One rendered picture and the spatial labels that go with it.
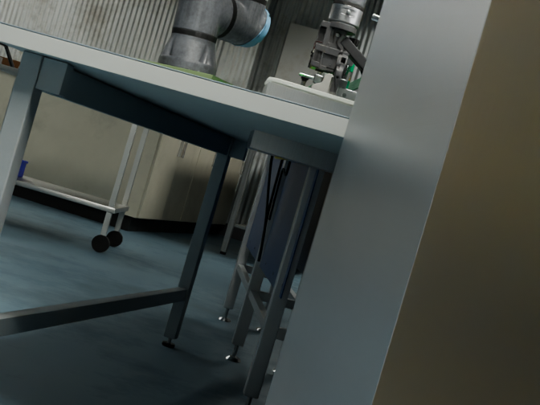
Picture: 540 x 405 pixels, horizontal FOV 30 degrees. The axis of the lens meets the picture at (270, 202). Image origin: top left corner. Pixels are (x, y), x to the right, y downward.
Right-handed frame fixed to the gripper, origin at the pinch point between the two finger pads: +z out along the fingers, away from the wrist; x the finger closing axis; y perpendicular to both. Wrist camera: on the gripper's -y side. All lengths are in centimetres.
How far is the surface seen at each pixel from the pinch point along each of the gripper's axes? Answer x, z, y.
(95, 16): -774, -88, 177
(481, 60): 144, 4, 0
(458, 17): 132, -2, 1
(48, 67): 53, 12, 56
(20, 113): 53, 21, 58
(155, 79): 63, 9, 36
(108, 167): -476, 43, 93
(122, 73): 61, 9, 42
